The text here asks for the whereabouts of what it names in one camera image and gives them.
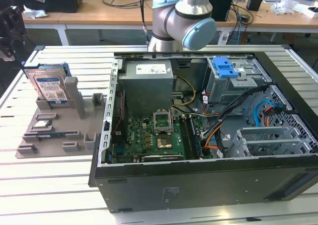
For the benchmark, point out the hard disk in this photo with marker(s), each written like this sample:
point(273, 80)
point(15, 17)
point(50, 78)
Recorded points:
point(47, 86)

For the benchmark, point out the grey metal disk bay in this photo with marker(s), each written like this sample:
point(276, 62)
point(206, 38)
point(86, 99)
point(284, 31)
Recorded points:
point(261, 135)

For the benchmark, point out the wooden desk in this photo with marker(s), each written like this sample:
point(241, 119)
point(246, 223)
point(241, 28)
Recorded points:
point(87, 11)
point(39, 21)

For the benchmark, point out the crumpled white paper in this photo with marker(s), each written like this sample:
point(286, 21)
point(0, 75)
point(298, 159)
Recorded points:
point(36, 13)

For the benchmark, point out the silver CPU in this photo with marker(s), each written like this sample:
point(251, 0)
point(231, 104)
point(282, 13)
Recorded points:
point(42, 124)

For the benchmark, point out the grey parts rack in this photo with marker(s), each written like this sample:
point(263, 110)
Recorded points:
point(69, 125)

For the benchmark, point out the blue RAM stick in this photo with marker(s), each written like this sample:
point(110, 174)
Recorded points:
point(53, 135)

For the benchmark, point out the grey power supply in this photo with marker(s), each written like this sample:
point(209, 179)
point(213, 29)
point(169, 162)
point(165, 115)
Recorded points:
point(146, 91)

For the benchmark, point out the green motherboard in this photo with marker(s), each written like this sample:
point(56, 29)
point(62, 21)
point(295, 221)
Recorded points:
point(139, 133)

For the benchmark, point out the thin locking lever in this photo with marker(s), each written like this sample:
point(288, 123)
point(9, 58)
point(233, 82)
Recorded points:
point(171, 120)

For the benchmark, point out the CPU socket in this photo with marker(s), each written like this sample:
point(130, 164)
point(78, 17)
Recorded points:
point(164, 143)

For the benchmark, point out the black graphics card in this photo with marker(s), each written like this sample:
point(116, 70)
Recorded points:
point(161, 158)

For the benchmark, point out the tall black box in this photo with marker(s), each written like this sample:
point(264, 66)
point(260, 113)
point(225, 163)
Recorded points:
point(223, 4)

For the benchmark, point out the dark RAM stick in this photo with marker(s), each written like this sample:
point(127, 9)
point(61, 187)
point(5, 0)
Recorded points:
point(196, 140)

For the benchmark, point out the blue plastic bay latch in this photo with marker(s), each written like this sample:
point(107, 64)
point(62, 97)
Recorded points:
point(224, 67)

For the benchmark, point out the grey optical drive bay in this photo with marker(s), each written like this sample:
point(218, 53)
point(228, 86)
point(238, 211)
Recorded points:
point(223, 91)

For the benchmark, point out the black PC case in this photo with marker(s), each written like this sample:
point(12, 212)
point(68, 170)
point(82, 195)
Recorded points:
point(198, 185)

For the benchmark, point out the small black open box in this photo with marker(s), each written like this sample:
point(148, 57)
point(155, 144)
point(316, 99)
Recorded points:
point(254, 3)

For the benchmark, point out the white plastic bag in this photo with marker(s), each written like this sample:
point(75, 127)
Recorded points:
point(283, 6)

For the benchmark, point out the white box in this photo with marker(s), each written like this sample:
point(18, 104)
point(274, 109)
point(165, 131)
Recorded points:
point(310, 11)

